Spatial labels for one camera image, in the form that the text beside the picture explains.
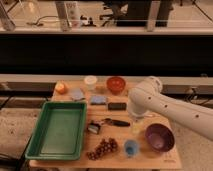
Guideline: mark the green plastic tray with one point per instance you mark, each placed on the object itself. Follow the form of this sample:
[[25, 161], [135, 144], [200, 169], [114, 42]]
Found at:
[[59, 132]]

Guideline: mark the white cup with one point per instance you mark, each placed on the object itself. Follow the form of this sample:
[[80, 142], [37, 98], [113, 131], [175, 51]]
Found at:
[[90, 82]]

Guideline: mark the blue plastic cup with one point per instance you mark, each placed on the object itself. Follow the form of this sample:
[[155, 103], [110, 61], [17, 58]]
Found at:
[[131, 148]]

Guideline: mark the blue sponge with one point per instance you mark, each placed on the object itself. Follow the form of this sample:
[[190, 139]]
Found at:
[[98, 100]]

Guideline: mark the black rectangular block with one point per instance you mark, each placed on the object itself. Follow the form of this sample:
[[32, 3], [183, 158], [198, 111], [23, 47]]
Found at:
[[117, 106]]

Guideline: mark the orange fruit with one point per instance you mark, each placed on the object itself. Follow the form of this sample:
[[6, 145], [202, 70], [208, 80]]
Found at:
[[61, 88]]

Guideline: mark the red bowl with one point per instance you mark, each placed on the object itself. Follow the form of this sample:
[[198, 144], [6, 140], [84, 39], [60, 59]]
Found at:
[[115, 84]]

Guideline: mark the purple bowl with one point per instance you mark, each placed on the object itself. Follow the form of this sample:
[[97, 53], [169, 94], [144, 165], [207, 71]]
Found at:
[[159, 137]]

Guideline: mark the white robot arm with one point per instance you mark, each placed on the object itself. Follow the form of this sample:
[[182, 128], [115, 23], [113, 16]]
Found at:
[[147, 96]]

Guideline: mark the wooden table board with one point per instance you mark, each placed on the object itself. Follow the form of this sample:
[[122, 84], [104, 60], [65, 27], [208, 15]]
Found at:
[[146, 158]]

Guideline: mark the grey folded cloth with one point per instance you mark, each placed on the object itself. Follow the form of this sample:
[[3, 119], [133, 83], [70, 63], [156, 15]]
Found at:
[[77, 94]]

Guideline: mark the bunch of dark grapes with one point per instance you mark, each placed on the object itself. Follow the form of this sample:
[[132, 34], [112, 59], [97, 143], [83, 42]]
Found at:
[[105, 147]]

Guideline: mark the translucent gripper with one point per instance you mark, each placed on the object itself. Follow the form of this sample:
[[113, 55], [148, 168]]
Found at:
[[136, 126]]

